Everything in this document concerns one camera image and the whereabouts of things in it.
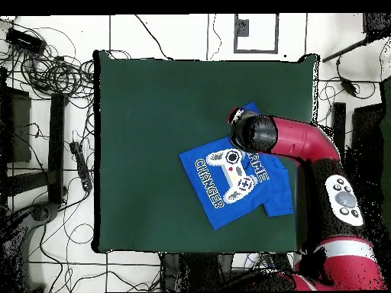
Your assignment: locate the black rod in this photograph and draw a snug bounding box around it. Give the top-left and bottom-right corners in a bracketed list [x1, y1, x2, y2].
[322, 36, 372, 63]

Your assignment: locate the black stand base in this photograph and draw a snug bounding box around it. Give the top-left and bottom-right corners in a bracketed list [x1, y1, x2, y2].
[0, 201, 60, 292]

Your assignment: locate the long black cable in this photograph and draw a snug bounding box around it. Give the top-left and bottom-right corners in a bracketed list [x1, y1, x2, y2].
[134, 14, 174, 61]

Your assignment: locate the black power strip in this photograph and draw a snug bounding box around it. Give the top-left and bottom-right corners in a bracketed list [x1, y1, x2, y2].
[69, 140, 93, 192]

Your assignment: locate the black inline cable adapter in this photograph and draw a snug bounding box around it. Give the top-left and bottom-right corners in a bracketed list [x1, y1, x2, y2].
[339, 76, 359, 97]

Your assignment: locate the black stand bar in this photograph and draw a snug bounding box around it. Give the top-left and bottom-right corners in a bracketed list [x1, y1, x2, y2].
[331, 101, 347, 153]
[47, 92, 66, 204]

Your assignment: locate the blue shirt with white print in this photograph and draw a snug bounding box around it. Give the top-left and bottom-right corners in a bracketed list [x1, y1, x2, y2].
[178, 101, 294, 230]

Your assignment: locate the black flat panel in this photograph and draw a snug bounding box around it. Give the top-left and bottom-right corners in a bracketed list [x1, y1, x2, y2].
[0, 86, 32, 164]
[349, 103, 386, 184]

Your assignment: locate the small dark grey square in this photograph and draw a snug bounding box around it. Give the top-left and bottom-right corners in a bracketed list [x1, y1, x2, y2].
[236, 18, 250, 37]

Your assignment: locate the dark green table cloth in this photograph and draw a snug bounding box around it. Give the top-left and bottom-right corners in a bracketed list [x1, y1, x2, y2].
[92, 50, 320, 254]

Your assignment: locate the black speckled block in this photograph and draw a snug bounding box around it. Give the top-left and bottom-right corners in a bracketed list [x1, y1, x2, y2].
[362, 12, 391, 39]

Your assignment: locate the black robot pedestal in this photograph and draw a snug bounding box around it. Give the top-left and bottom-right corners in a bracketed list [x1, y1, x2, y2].
[160, 252, 234, 292]

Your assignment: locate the thin black cable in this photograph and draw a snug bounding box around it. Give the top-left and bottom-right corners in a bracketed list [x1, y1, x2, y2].
[207, 13, 223, 61]

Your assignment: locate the coiled black cable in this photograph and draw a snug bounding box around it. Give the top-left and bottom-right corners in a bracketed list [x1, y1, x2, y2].
[21, 54, 95, 100]

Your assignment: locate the grey square frame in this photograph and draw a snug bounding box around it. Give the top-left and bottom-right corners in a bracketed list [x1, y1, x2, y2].
[234, 13, 280, 54]

